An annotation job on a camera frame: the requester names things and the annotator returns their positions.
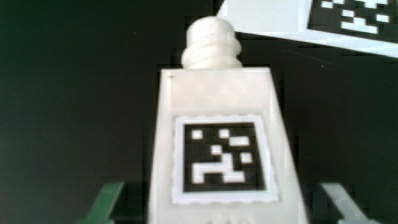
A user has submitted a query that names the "white stool leg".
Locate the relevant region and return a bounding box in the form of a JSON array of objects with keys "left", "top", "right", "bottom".
[{"left": 147, "top": 17, "right": 308, "bottom": 224}]

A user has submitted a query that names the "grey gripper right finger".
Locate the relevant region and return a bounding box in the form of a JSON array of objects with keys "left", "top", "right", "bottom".
[{"left": 321, "top": 182, "right": 381, "bottom": 224}]

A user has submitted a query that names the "paper sheet with markers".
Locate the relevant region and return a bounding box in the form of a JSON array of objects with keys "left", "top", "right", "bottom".
[{"left": 216, "top": 0, "right": 398, "bottom": 58}]

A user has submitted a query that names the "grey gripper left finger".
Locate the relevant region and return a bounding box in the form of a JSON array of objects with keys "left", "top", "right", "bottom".
[{"left": 74, "top": 182, "right": 124, "bottom": 224}]

